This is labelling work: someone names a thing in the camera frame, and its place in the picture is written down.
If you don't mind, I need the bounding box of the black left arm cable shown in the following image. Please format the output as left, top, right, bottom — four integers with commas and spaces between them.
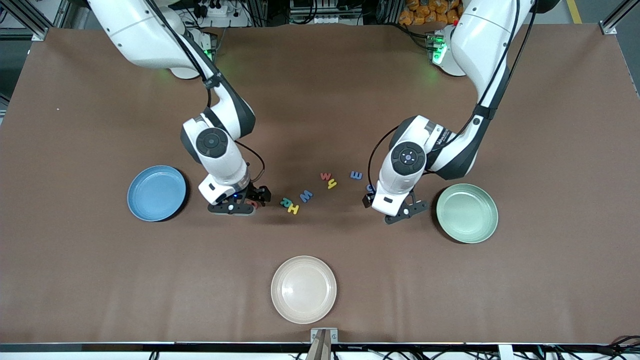
367, 0, 538, 193

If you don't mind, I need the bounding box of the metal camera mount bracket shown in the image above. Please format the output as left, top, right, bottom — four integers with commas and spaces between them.
310, 327, 339, 360

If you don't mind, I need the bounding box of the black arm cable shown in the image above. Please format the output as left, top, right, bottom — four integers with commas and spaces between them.
145, 0, 266, 184
367, 0, 538, 193

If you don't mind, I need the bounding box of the cream plate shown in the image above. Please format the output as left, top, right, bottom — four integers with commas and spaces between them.
270, 255, 338, 325

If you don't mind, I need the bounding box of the green plate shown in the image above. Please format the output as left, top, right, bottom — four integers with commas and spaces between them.
436, 183, 499, 245

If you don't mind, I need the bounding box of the orange snack bag pile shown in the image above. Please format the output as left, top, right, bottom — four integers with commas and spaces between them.
398, 0, 463, 27

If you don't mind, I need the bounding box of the metal equipment rack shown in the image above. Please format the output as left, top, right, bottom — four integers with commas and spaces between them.
289, 0, 365, 26

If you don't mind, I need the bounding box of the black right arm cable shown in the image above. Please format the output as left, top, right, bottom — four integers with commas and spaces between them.
145, 0, 266, 184

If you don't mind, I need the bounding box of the white power strip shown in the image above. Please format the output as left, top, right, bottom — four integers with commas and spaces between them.
192, 0, 251, 28

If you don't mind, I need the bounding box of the aluminium frame profile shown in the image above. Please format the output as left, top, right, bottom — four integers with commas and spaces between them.
600, 0, 640, 36
0, 0, 66, 42

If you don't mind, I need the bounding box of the blue plate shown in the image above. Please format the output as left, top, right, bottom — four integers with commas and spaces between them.
126, 165, 187, 223

